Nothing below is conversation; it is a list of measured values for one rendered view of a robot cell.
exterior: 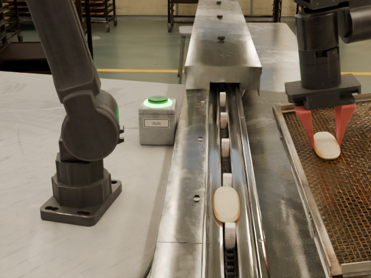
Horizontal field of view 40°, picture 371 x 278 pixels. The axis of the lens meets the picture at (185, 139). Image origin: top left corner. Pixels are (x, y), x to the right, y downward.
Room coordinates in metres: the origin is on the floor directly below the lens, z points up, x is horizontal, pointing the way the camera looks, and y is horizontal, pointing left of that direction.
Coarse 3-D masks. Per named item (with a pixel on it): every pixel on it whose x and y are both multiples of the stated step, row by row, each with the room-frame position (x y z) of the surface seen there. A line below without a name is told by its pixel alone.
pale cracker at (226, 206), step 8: (216, 192) 0.65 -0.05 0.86; (224, 192) 0.65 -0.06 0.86; (232, 192) 0.65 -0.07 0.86; (216, 200) 0.63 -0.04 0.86; (224, 200) 0.63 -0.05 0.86; (232, 200) 0.63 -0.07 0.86; (216, 208) 0.61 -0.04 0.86; (224, 208) 0.60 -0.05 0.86; (232, 208) 0.60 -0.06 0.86; (216, 216) 0.59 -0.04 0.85; (224, 216) 0.59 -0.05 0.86; (232, 216) 0.59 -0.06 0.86
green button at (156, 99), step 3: (153, 96) 0.96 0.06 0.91; (156, 96) 0.96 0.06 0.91; (159, 96) 0.96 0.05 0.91; (162, 96) 0.96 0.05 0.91; (147, 99) 0.95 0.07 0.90; (150, 99) 0.94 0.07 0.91; (153, 99) 0.94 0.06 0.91; (156, 99) 0.94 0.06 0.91; (159, 99) 0.94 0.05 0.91; (162, 99) 0.94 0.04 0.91; (165, 99) 0.94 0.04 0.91; (150, 102) 0.94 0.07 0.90; (153, 102) 0.93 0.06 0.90; (156, 102) 0.93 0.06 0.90; (159, 102) 0.93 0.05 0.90; (162, 102) 0.93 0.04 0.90; (165, 102) 0.94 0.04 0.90
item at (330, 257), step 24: (360, 96) 0.91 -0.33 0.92; (288, 120) 0.86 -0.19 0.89; (312, 120) 0.85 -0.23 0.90; (288, 144) 0.75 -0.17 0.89; (360, 144) 0.72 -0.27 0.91; (312, 192) 0.59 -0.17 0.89; (336, 192) 0.58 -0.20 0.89; (312, 216) 0.51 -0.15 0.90; (336, 240) 0.48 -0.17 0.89; (336, 264) 0.43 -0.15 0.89; (360, 264) 0.42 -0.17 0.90
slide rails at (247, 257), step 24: (216, 96) 1.14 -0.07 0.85; (216, 120) 0.98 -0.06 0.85; (216, 144) 0.85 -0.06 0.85; (240, 144) 0.85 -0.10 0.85; (216, 168) 0.75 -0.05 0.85; (240, 168) 0.75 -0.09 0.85; (240, 192) 0.67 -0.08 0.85; (240, 216) 0.60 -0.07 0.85; (216, 240) 0.54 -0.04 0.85; (240, 240) 0.54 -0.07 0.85; (216, 264) 0.49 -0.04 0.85; (240, 264) 0.49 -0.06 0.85
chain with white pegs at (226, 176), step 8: (224, 96) 1.10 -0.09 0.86; (224, 104) 1.10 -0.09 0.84; (224, 112) 1.06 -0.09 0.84; (224, 120) 0.96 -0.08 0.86; (224, 128) 0.96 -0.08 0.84; (224, 136) 0.92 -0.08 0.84; (224, 144) 0.82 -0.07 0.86; (224, 152) 0.82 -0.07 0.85; (224, 160) 0.81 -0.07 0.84; (224, 168) 0.78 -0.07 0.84; (224, 176) 0.68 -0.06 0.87; (224, 184) 0.68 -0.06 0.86; (224, 224) 0.59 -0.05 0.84; (232, 224) 0.54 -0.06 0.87; (224, 232) 0.57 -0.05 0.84; (232, 232) 0.54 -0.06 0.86; (224, 240) 0.55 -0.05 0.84; (232, 240) 0.54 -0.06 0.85; (224, 248) 0.54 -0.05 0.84; (232, 248) 0.54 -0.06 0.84; (224, 256) 0.53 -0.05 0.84; (232, 256) 0.52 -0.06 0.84; (232, 264) 0.51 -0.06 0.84; (232, 272) 0.49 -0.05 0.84
